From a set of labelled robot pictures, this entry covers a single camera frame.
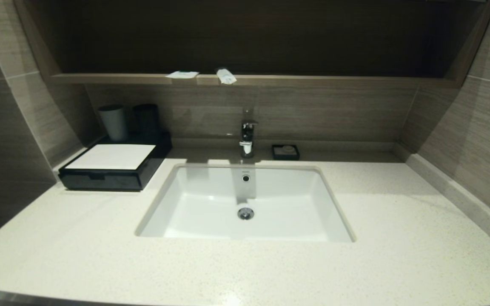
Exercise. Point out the chrome sink drain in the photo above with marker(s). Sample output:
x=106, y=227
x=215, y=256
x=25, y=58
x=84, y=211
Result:
x=245, y=213

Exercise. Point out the white rectangular plate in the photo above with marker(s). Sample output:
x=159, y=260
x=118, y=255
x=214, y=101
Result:
x=111, y=156

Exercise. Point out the grey plastic cup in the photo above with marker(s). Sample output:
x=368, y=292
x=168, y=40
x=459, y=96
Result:
x=113, y=123

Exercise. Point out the black soap dish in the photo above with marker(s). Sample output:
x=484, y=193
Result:
x=295, y=154

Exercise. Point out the black amenity box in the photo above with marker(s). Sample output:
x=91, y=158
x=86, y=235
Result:
x=151, y=165

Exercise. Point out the black plastic cup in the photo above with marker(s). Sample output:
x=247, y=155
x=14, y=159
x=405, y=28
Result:
x=146, y=121

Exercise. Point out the round soap bar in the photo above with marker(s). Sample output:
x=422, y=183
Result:
x=288, y=149

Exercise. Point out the wooden wall shelf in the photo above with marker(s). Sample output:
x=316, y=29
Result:
x=313, y=80

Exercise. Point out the white flat sachet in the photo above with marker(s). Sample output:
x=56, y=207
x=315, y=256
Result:
x=182, y=75

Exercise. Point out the white toothbrush packet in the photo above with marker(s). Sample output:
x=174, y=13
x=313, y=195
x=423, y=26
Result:
x=226, y=76

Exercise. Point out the chrome faucet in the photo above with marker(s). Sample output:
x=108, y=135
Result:
x=247, y=134

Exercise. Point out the white sink basin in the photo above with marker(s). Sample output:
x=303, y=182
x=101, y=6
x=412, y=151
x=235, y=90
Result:
x=287, y=204

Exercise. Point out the black amenity tray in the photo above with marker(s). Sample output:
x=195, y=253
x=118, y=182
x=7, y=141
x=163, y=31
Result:
x=113, y=182

